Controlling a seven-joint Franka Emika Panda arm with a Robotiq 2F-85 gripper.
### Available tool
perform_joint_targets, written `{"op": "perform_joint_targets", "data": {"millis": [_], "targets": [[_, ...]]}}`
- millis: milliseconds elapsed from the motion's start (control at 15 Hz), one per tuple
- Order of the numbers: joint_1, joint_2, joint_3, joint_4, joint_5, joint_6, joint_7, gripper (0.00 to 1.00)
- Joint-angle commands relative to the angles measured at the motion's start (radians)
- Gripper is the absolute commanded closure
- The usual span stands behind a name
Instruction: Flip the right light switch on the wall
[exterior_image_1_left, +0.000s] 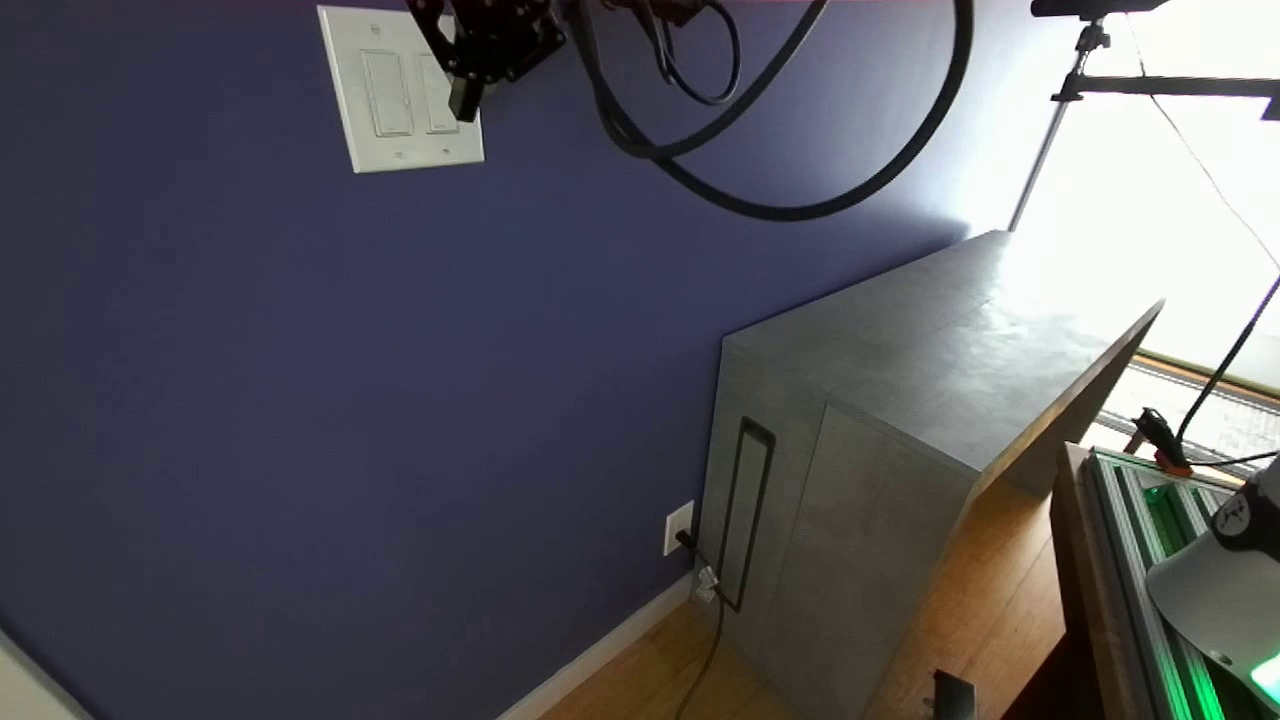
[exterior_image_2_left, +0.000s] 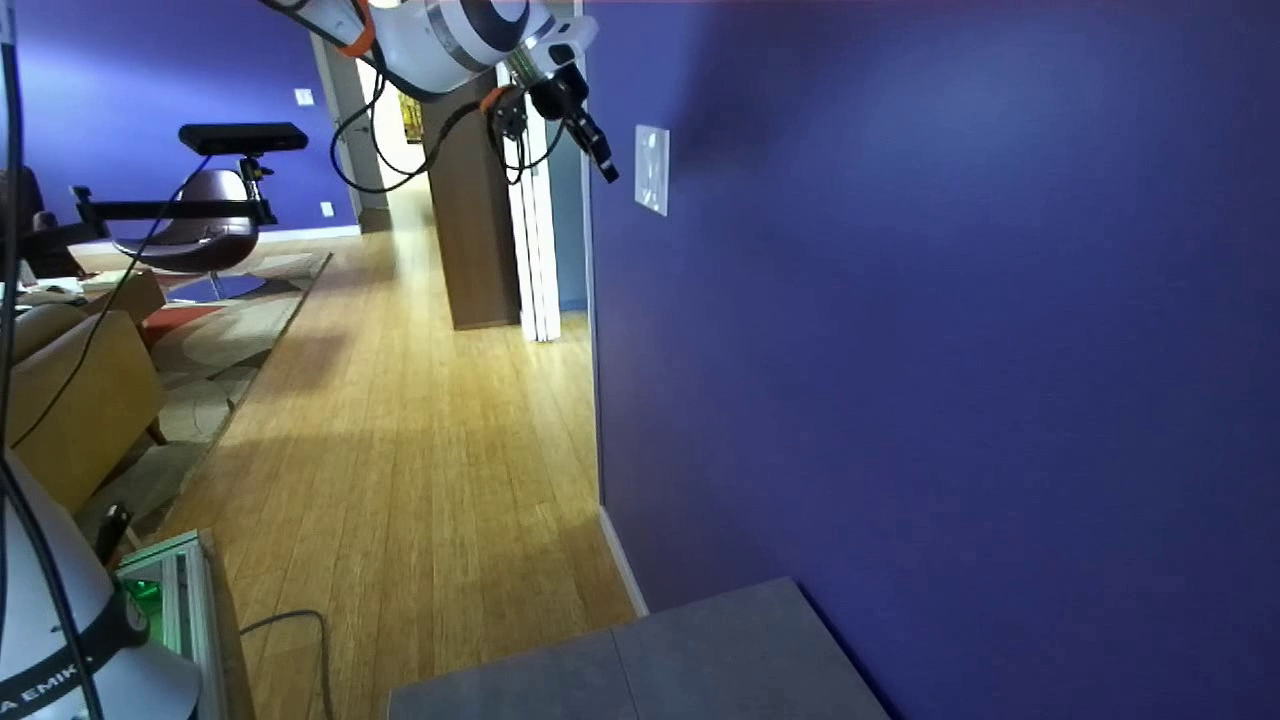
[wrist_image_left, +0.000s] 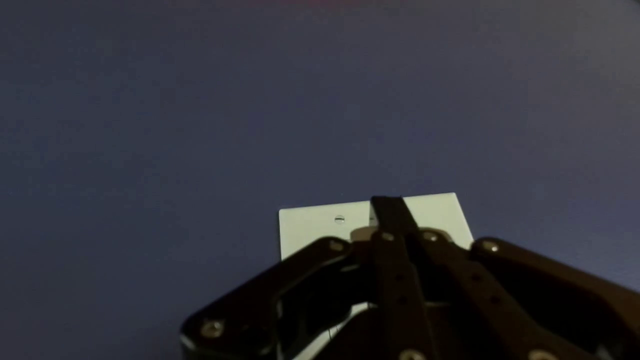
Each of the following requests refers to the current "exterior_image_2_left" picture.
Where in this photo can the grey table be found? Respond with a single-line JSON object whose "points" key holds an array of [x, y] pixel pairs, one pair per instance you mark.
{"points": [[680, 660]]}

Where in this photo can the dark armchair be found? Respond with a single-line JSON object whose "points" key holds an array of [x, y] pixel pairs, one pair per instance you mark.
{"points": [[35, 240]]}

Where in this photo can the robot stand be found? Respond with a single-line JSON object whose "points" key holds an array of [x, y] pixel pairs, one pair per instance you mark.
{"points": [[190, 610]]}

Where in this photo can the white light switch plate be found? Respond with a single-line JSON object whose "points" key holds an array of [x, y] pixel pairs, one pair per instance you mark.
{"points": [[652, 170]]}

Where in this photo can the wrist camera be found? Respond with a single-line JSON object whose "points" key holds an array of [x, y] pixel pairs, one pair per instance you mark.
{"points": [[509, 118]]}

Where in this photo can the patterned area rug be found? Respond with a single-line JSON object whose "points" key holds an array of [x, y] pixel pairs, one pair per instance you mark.
{"points": [[235, 330]]}

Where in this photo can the wooden coffee table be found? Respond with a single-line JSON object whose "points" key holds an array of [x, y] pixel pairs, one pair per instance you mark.
{"points": [[135, 292]]}

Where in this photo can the camera on mount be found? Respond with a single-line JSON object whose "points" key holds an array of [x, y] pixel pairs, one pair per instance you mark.
{"points": [[243, 137]]}

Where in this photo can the white folding door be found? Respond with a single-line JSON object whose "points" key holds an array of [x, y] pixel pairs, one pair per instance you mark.
{"points": [[535, 250]]}

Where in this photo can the brown wooden cabinet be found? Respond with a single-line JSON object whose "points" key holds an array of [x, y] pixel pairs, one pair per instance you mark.
{"points": [[480, 230]]}

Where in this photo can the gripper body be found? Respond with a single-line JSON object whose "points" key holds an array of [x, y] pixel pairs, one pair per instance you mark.
{"points": [[558, 93]]}

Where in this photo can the brown shell chair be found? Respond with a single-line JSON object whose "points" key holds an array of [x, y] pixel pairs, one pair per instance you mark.
{"points": [[200, 235]]}

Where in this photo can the mustard yellow sofa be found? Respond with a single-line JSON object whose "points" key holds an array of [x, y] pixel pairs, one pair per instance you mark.
{"points": [[80, 400]]}

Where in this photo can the framed wall picture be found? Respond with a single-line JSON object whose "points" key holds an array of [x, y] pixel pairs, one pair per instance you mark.
{"points": [[411, 118]]}

